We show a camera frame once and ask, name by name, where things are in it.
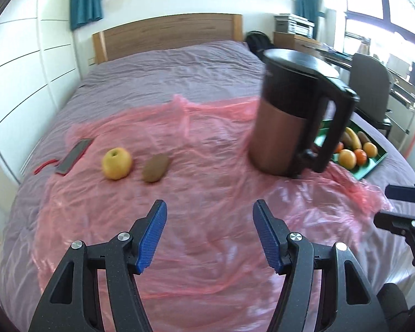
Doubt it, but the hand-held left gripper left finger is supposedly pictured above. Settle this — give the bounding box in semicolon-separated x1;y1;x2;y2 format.
28;199;167;332

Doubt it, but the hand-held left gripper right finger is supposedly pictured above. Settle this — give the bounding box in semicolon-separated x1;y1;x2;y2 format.
252;199;390;332

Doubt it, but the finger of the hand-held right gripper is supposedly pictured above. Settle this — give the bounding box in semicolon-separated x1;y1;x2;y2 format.
373;210;415;268
385;181;415;204

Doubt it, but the green metal tray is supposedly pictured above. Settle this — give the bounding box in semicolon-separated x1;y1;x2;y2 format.
313;119;388;180

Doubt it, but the large orange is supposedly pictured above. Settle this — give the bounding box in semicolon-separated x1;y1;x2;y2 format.
338;149;357;170

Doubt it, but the yellow banana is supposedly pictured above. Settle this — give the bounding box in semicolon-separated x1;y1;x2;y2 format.
342;127;362;150

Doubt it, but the yellow apple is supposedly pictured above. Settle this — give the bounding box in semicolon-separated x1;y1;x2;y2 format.
102;147;133;180

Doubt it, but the pink plastic bag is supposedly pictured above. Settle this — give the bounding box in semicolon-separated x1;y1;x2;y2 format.
35;94;388;332

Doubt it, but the grey desk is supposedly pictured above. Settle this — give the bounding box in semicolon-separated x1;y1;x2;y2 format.
318;43;415;115

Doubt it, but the copper black electric kettle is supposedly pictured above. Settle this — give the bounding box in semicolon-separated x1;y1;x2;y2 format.
247;48;360;179

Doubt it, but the grey flat case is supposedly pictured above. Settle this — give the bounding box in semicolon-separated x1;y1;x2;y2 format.
55;138;93;175

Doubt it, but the grey chair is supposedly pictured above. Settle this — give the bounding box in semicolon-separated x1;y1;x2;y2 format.
346;53;395;139

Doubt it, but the wooden dresser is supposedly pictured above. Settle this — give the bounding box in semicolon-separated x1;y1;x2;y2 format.
273;32;324;54

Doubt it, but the window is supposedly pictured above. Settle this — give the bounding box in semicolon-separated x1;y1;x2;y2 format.
318;0;415;66

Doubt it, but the black backpack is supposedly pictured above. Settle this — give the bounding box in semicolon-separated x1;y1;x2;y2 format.
245;31;274;59

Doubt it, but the white printer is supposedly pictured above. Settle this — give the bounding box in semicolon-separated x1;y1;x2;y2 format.
274;14;315;37

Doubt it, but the wooden bed headboard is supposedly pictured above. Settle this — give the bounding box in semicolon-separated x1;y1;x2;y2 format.
92;14;243;66

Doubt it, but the white wardrobe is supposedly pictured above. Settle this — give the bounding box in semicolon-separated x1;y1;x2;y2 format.
0;0;82;194

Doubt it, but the red cord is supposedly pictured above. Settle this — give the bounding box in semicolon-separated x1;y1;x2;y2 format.
34;159;59;174

